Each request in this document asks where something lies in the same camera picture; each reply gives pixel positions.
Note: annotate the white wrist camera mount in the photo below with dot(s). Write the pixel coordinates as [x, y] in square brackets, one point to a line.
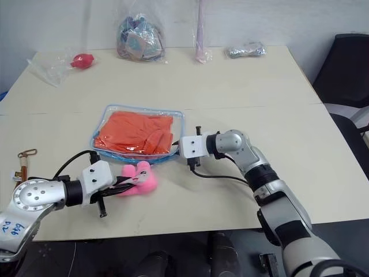
[192, 145]
[96, 177]

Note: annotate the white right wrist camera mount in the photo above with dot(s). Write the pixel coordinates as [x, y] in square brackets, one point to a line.
[192, 145]

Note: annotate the black office chair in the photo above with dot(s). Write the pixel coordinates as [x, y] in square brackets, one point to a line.
[343, 75]

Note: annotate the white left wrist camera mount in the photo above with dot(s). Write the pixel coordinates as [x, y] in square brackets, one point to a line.
[96, 177]

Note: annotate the clear blue-trimmed plastic pouch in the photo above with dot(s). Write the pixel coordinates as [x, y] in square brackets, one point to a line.
[180, 127]

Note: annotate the black square bracket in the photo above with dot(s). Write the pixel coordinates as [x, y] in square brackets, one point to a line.
[268, 264]

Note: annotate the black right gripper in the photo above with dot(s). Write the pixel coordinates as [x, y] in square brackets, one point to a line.
[193, 164]

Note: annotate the silver item in plastic wrap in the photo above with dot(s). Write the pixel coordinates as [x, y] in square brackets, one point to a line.
[245, 50]

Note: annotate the pink wrapped stick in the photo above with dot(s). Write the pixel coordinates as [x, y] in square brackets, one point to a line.
[200, 43]

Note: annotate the pink plush toy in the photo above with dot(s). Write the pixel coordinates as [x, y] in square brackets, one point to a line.
[144, 181]

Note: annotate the clear bag of colourful pieces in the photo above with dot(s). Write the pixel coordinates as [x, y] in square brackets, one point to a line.
[139, 40]

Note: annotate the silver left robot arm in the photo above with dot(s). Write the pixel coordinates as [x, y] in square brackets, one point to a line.
[31, 199]

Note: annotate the clear crumpled plastic bag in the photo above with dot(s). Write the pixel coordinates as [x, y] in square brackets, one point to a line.
[50, 69]

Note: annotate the orange cloth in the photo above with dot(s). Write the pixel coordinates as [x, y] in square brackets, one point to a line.
[129, 131]

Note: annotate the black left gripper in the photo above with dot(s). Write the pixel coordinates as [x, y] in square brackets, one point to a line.
[102, 208]

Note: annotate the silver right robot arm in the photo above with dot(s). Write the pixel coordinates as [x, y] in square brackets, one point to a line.
[291, 219]

